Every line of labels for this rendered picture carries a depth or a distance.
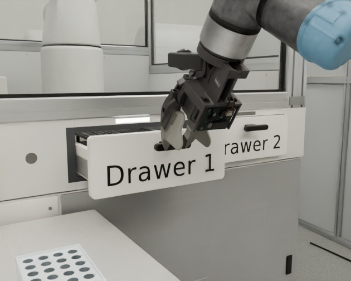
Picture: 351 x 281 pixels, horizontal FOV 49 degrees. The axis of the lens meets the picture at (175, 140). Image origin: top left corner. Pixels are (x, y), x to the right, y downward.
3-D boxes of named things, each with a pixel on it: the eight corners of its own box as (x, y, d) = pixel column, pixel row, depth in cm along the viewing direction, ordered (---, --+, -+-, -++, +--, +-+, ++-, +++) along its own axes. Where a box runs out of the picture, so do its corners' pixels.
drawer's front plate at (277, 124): (286, 154, 108) (288, 115, 107) (201, 166, 93) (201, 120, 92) (282, 153, 110) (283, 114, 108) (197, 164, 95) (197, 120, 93)
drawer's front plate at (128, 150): (224, 178, 82) (225, 126, 80) (92, 200, 67) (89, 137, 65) (219, 176, 83) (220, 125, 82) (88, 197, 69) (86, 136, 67)
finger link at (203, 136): (194, 166, 68) (206, 127, 62) (180, 143, 72) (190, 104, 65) (209, 162, 69) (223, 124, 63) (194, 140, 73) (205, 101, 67)
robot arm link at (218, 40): (199, 5, 54) (243, 11, 58) (188, 35, 57) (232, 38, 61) (226, 33, 49) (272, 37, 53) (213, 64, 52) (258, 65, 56)
